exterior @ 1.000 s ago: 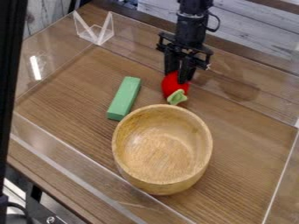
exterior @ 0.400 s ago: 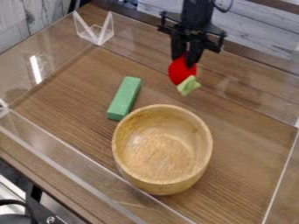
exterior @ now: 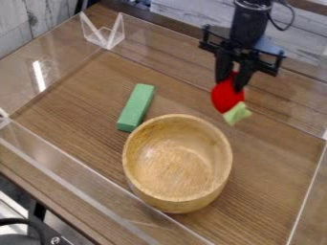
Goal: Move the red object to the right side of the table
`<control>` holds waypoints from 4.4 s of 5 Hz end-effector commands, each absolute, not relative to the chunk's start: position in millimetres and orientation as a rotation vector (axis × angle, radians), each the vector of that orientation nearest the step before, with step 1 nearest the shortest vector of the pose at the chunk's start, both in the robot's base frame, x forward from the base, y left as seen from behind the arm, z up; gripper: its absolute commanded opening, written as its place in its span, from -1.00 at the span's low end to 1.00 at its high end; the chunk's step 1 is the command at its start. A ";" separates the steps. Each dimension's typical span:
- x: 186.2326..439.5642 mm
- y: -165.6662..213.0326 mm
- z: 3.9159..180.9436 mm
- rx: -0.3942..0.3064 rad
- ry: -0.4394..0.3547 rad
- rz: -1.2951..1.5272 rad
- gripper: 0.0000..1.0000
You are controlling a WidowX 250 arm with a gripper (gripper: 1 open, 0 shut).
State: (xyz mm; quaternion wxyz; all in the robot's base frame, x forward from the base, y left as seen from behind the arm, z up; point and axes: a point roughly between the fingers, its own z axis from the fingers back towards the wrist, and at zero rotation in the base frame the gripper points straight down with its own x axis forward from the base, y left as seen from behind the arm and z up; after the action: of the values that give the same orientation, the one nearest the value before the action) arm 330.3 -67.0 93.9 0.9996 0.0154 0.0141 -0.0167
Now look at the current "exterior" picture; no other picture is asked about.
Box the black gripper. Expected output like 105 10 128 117
198 0 284 93

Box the red plush strawberry toy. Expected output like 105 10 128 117
210 72 252 125

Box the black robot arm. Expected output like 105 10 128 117
198 0 295 93

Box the green rectangular block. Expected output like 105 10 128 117
116 83 154 132

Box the wooden bowl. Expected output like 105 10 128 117
122 114 232 213

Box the clear acrylic corner bracket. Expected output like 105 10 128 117
78 12 125 50

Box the black metal table leg bracket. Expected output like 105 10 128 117
28 202 73 245

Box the clear acrylic front wall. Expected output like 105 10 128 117
0 119 213 245

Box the black cable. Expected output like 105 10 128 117
0 217 45 245

